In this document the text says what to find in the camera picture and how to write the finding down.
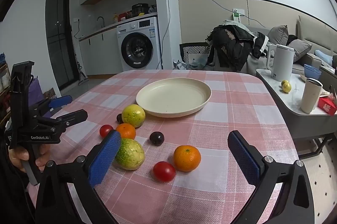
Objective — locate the red cherry tomato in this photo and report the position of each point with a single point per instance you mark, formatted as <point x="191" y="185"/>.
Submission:
<point x="105" y="130"/>
<point x="164" y="171"/>

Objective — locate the large orange mandarin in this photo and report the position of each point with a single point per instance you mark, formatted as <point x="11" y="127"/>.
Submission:
<point x="187" y="158"/>

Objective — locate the white washing machine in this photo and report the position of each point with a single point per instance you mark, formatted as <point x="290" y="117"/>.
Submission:
<point x="138" y="50"/>

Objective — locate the light blue cloth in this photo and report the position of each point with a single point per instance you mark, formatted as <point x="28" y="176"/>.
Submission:
<point x="323" y="55"/>

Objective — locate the white kitchen counter cabinet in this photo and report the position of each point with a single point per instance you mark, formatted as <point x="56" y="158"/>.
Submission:
<point x="100" y="55"/>

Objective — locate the small yellow-green citrus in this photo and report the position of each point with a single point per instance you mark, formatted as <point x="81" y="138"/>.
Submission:
<point x="284" y="82"/>
<point x="286" y="88"/>

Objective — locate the blue bowl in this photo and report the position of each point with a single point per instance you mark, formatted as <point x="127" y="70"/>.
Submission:
<point x="312" y="72"/>

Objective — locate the mop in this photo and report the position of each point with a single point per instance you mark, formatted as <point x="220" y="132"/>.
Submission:
<point x="80" y="74"/>

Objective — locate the green rough-skinned citrus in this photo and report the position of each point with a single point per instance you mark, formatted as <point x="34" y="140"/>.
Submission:
<point x="131" y="154"/>

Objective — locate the yellow bottle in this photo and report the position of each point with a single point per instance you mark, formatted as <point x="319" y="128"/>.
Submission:
<point x="115" y="18"/>

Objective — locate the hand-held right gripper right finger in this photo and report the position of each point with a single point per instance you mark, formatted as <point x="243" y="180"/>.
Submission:
<point x="244" y="160"/>

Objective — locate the clear plastic bag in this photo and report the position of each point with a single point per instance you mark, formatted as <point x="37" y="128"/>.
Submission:
<point x="184" y="65"/>

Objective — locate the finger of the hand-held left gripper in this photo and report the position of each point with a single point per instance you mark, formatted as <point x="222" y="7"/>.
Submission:
<point x="62" y="101"/>
<point x="76" y="116"/>

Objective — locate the dark purple plum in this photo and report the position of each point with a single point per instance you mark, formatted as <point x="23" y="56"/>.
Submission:
<point x="157" y="138"/>
<point x="119" y="118"/>

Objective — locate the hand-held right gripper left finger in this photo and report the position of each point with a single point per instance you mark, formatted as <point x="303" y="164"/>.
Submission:
<point x="105" y="158"/>

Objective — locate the dark glass door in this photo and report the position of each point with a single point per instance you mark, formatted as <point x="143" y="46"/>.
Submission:
<point x="58" y="42"/>

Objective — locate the pink checked tablecloth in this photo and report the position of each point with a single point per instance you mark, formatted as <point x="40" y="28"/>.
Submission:
<point x="223" y="121"/>

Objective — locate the beige tumbler cup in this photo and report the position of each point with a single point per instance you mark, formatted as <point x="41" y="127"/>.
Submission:
<point x="310" y="97"/>

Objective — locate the marble side table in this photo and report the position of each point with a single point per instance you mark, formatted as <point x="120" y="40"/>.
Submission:
<point x="292" y="100"/>

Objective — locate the red paper box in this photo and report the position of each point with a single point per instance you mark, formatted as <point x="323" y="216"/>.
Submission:
<point x="327" y="107"/>

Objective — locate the grey pillow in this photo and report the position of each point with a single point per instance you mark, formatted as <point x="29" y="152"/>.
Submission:
<point x="300" y="49"/>
<point x="279" y="34"/>

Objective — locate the pile of dark clothes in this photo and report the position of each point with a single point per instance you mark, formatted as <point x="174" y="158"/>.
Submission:
<point x="231" y="42"/>

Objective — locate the person's left hand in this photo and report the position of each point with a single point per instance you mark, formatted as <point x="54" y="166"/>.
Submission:
<point x="17" y="158"/>

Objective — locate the small orange mandarin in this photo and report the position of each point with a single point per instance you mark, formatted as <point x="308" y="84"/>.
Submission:
<point x="127" y="132"/>

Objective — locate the cream round plate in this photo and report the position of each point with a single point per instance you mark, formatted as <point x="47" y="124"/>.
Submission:
<point x="171" y="97"/>

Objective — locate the purple bag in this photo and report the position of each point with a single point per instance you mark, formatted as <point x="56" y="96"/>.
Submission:
<point x="35" y="88"/>

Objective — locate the white electric kettle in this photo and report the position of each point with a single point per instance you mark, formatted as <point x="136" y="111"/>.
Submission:
<point x="283" y="63"/>

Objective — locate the red container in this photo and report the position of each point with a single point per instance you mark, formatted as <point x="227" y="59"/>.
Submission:
<point x="124" y="16"/>

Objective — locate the kitchen faucet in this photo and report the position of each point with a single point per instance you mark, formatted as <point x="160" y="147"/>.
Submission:
<point x="101" y="19"/>

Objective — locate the black cooking pot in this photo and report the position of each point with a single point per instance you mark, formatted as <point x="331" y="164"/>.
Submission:
<point x="140" y="8"/>

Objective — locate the grey sofa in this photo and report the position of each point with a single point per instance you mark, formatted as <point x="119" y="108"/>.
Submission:
<point x="310" y="26"/>

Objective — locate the yellow guava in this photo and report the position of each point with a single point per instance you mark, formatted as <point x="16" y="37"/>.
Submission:
<point x="133" y="115"/>

